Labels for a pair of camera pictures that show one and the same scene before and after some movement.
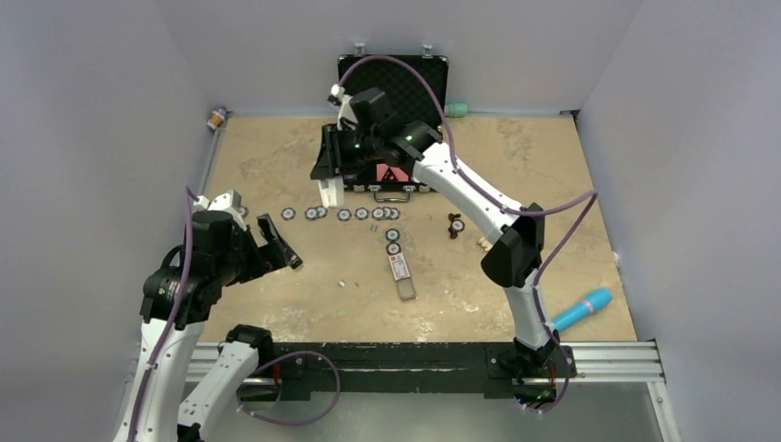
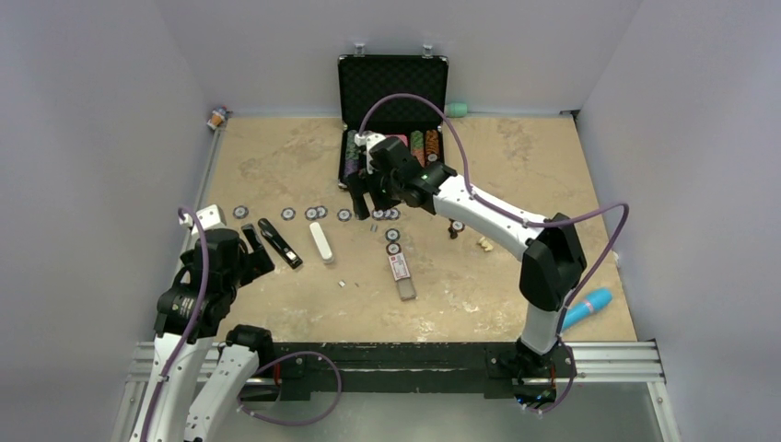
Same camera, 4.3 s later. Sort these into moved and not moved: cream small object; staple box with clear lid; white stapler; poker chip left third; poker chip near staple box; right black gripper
Moved: white stapler; right black gripper
Not moved: poker chip left third; cream small object; staple box with clear lid; poker chip near staple box
